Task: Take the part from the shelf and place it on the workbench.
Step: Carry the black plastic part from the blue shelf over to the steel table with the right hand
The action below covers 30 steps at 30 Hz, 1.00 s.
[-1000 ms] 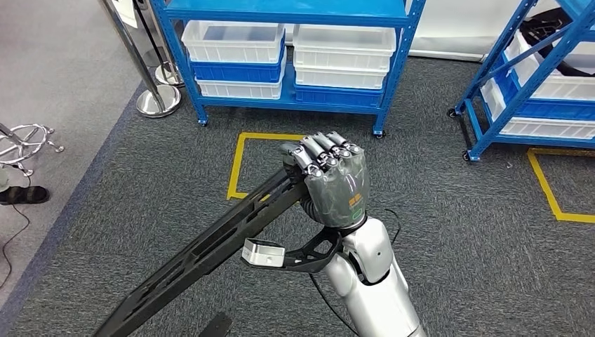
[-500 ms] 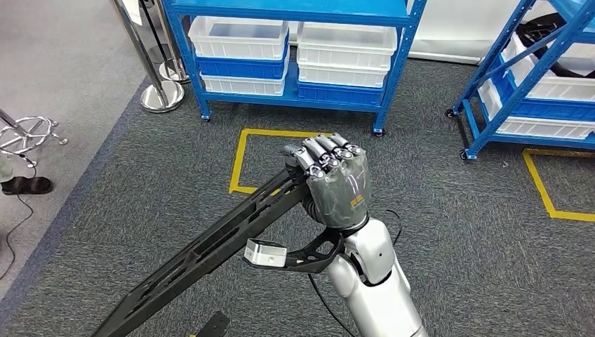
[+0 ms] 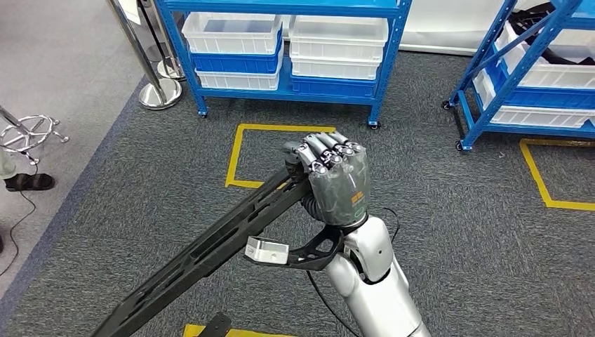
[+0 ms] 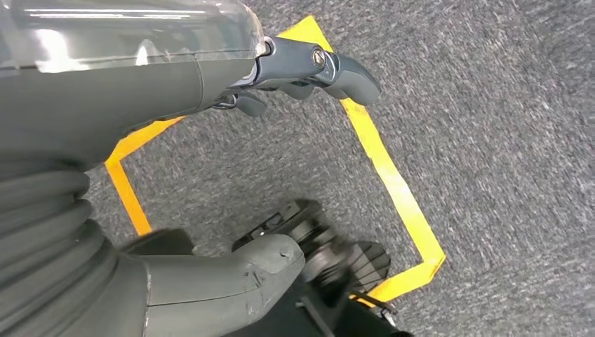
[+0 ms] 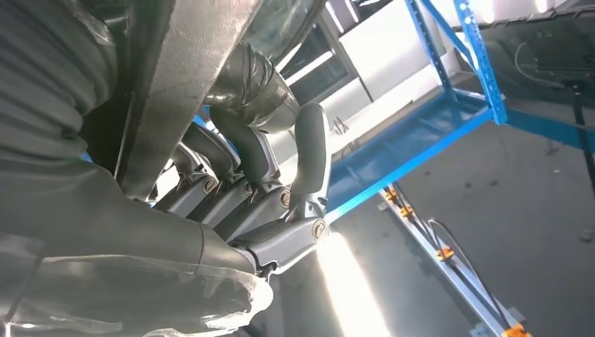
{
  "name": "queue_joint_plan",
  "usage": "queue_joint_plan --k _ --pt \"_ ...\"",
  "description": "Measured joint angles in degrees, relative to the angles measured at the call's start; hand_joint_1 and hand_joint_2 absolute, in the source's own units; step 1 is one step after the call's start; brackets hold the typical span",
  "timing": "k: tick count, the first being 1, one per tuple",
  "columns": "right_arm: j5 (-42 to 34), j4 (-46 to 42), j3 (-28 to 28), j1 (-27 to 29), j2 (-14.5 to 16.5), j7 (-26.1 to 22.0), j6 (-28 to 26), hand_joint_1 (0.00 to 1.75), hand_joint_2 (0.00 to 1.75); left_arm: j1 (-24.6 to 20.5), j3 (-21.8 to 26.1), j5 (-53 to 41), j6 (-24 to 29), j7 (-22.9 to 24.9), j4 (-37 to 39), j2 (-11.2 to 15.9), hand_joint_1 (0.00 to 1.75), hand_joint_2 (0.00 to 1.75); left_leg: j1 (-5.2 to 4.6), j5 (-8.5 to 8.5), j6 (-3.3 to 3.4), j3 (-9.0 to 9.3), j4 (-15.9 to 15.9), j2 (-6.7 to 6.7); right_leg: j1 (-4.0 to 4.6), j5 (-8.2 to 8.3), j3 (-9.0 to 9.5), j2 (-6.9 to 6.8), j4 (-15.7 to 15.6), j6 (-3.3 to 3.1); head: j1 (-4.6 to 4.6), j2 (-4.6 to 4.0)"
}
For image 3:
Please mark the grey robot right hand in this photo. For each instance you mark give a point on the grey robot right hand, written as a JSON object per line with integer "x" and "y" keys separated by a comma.
{"x": 341, "y": 190}

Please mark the long black slotted part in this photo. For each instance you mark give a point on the long black slotted part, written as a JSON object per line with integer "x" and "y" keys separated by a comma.
{"x": 223, "y": 256}

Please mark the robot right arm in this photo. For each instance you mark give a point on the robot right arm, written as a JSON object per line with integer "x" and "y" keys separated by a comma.
{"x": 376, "y": 297}

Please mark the blue shelf with six bins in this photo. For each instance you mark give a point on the blue shelf with six bins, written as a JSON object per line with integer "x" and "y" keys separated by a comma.
{"x": 241, "y": 95}

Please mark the blue shelf holding black parts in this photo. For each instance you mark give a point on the blue shelf holding black parts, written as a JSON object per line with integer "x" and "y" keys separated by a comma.
{"x": 521, "y": 70}

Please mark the yellow floor tape square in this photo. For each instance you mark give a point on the yellow floor tape square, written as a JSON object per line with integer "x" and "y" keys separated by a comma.
{"x": 233, "y": 158}
{"x": 193, "y": 331}
{"x": 536, "y": 176}

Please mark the white plastic bin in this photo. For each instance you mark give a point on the white plastic bin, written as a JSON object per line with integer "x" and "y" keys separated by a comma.
{"x": 237, "y": 81}
{"x": 334, "y": 49}
{"x": 534, "y": 116}
{"x": 232, "y": 44}
{"x": 334, "y": 69}

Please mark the white bin with black parts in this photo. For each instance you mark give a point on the white bin with black parts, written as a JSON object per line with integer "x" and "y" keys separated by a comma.
{"x": 558, "y": 76}

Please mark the black parts in bin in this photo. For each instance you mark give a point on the black parts in bin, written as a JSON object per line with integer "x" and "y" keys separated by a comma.
{"x": 527, "y": 21}

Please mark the person's foot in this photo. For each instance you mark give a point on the person's foot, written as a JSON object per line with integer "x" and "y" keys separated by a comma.
{"x": 30, "y": 182}

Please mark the chrome chair base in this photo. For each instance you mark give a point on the chrome chair base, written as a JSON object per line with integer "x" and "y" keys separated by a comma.
{"x": 13, "y": 118}

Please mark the black camera bracket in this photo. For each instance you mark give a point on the black camera bracket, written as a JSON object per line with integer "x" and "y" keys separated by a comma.
{"x": 302, "y": 266}

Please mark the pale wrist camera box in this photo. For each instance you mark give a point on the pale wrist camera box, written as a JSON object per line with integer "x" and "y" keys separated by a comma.
{"x": 267, "y": 251}

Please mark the chrome stanchion post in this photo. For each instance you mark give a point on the chrome stanchion post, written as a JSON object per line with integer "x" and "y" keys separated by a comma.
{"x": 160, "y": 95}
{"x": 169, "y": 69}

